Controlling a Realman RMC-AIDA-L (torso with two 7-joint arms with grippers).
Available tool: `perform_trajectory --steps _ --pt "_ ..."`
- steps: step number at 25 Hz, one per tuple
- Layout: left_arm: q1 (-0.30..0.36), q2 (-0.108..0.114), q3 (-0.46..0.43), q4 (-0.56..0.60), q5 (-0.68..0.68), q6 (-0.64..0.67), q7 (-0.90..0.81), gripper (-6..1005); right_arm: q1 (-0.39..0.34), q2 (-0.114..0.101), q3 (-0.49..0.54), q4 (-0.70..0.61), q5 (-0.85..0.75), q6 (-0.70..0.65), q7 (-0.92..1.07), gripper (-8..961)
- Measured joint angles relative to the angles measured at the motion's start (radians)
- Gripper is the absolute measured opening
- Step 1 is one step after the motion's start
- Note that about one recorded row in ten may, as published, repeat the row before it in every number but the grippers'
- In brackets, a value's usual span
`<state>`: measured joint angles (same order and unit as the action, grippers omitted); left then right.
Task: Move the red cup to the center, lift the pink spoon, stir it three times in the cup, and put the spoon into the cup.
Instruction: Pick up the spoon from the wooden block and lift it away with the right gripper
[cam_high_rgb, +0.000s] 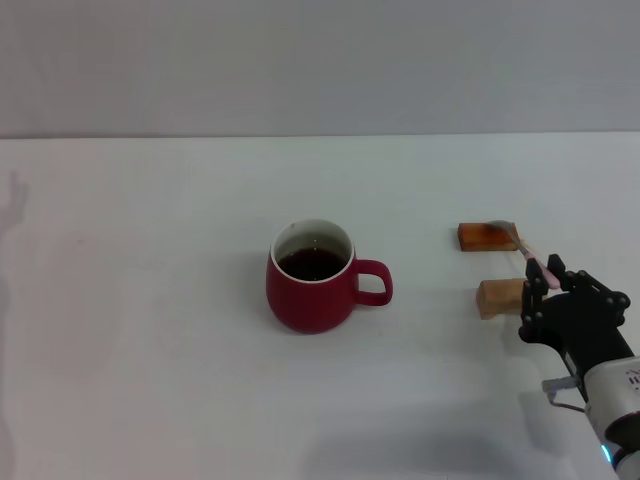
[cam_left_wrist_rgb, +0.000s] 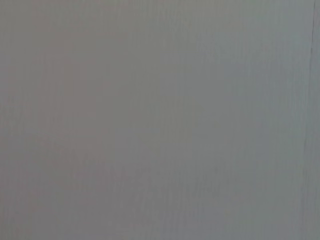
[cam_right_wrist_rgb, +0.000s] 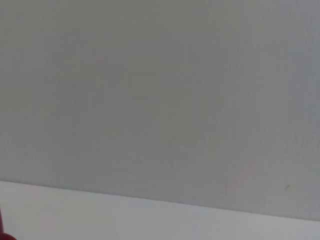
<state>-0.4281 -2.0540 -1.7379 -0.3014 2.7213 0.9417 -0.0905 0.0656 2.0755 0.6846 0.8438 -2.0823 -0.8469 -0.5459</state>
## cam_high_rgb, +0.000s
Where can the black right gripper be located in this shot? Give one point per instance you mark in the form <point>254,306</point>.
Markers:
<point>580,330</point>

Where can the dark coffee liquid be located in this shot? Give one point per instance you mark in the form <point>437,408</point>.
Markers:
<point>310,265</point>

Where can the dark brown wooden block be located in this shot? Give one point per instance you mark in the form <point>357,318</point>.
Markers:
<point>475,239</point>

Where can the red ceramic mug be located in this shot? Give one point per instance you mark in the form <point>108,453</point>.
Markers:
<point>310,305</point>

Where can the light wooden block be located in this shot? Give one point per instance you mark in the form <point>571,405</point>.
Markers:
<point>497,298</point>

